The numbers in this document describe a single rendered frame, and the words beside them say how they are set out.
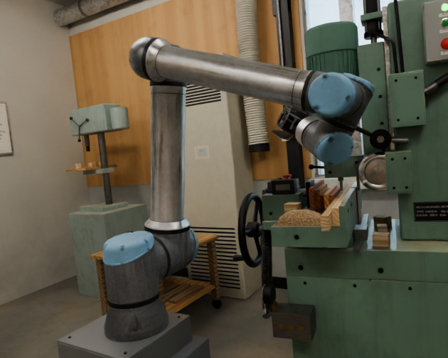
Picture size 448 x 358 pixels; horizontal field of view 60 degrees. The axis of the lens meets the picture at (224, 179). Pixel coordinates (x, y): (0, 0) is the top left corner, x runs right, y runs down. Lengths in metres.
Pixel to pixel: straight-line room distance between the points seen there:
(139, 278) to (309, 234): 0.49
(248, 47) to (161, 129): 1.77
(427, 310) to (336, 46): 0.83
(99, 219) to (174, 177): 2.06
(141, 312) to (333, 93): 0.77
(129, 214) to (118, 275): 2.25
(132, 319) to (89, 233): 2.24
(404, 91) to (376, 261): 0.49
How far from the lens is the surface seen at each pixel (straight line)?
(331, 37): 1.36
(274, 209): 1.37
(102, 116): 3.32
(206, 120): 2.89
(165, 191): 1.23
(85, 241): 3.44
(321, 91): 0.85
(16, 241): 3.89
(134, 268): 1.14
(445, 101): 1.30
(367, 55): 1.36
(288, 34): 2.89
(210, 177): 2.90
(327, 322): 1.33
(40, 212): 3.99
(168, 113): 1.21
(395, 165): 1.20
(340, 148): 1.00
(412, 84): 1.22
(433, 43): 1.26
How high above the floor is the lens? 1.14
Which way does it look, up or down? 5 degrees down
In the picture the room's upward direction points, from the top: 5 degrees counter-clockwise
